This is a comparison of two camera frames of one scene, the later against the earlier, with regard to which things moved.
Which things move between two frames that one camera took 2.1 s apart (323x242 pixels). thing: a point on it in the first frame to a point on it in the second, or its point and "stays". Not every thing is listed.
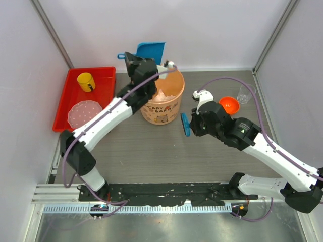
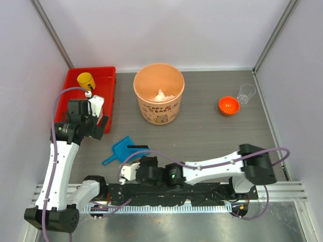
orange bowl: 231,105 stays
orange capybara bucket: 164,109 stays
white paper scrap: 161,97 stays
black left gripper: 131,61 to 97,132
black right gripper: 194,124 to 145,160
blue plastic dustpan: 148,50 to 121,152
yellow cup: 86,81 stays
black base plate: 166,194 stays
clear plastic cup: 244,94 stays
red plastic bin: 71,93 stays
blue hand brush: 185,124 to 138,146
